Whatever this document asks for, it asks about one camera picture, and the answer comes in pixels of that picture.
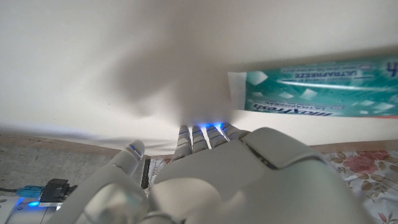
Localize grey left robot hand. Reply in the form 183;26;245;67
52;122;374;224

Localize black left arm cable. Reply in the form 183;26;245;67
0;185;44;198

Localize cream paper mat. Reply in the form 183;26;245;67
0;0;398;156

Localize floral backdrop cloth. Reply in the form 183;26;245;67
148;149;398;224

